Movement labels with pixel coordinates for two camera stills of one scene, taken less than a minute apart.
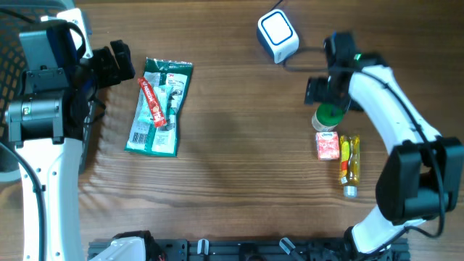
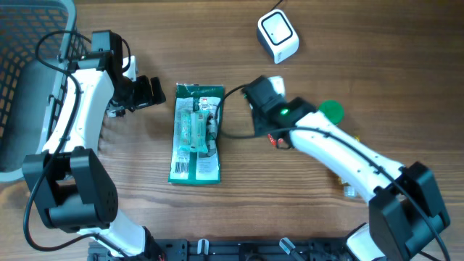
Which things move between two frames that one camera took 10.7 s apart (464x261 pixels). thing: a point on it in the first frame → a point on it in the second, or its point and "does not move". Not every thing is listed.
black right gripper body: x=318 y=93 → x=259 y=125
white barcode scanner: x=277 y=35 does not move
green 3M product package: x=168 y=81 → x=196 y=168
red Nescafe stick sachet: x=158 y=118 → x=274 y=141
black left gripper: x=106 y=75 → x=144 y=97
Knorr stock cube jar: x=327 y=117 does not move
